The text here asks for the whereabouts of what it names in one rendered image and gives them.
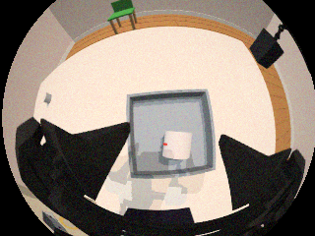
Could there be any white cylinder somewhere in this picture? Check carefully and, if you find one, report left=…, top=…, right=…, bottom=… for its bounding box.
left=162, top=131, right=192, bottom=160

